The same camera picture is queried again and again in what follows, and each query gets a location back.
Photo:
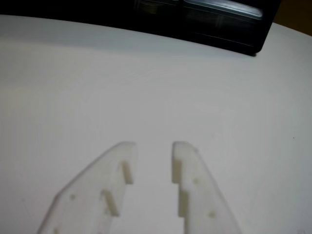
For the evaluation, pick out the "black plastic case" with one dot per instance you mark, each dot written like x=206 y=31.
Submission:
x=122 y=17

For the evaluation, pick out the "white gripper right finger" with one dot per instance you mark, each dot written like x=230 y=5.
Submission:
x=200 y=200

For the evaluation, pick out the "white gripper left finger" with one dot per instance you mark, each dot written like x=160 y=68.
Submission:
x=92 y=195

